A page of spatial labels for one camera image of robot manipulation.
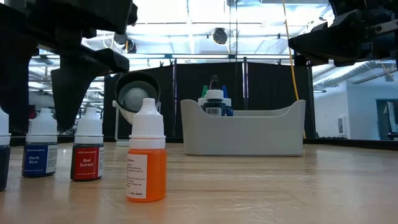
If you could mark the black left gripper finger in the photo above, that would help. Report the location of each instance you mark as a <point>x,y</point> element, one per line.
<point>14,81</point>
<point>71,87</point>

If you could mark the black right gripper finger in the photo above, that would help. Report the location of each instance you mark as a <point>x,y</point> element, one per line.
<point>335,40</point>
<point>301,61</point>

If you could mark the large blue food coloring bottle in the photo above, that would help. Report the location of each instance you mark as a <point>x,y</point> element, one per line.
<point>224,91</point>

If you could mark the grey plastic bin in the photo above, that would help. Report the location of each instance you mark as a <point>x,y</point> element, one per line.
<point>245,137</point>

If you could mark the large black food coloring bottle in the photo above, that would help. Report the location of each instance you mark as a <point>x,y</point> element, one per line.
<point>214,107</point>

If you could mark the large green food coloring bottle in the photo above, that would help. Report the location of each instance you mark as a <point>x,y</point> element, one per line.
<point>204,91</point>

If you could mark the small red food coloring bottle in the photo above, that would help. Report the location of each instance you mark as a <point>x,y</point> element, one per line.
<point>87,161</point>

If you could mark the small dark blue coloring bottle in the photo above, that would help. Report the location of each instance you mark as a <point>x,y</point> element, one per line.
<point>38,160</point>

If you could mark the small black food coloring bottle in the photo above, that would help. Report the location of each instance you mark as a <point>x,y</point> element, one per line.
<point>3,161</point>

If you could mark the small orange food coloring bottle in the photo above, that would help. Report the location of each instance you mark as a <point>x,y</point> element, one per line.
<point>152,174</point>

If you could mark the black curtain partition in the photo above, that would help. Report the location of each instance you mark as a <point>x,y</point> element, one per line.
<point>264,84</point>

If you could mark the black ceiling spotlight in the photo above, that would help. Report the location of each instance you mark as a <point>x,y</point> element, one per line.
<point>219,35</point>
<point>120,39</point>
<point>131,46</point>

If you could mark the silver spotlight lamp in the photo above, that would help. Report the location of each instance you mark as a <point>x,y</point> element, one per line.
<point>135,98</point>

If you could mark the dark glass door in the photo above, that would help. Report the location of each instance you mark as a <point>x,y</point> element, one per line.
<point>387,119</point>

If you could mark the white wall box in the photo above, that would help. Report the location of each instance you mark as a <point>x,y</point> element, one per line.
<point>342,125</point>

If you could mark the black metal table frame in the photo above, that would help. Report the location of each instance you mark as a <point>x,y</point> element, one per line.
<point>342,144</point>

